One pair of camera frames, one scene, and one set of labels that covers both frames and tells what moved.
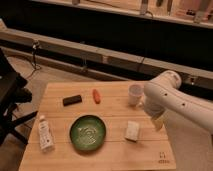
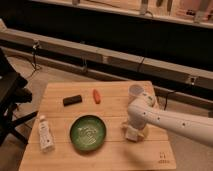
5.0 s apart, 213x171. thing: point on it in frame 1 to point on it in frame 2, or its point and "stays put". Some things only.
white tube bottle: x=46 y=140 stays put
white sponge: x=132 y=132 stays put
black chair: x=13 y=91 stays put
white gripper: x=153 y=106 to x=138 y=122
